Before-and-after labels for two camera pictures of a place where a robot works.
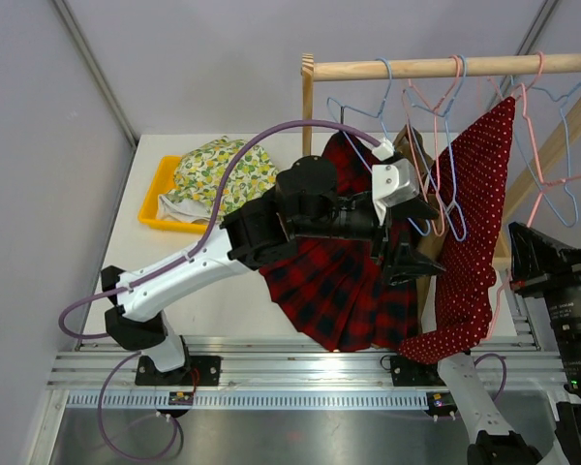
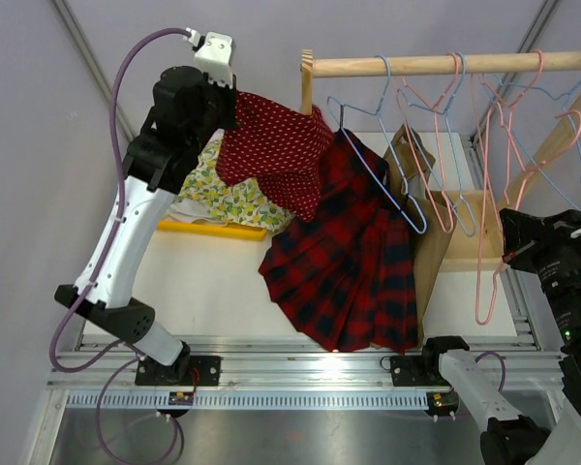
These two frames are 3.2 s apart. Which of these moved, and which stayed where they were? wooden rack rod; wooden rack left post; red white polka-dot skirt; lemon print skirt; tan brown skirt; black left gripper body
Moved: black left gripper body; red white polka-dot skirt
Stayed: tan brown skirt; lemon print skirt; wooden rack left post; wooden rack rod
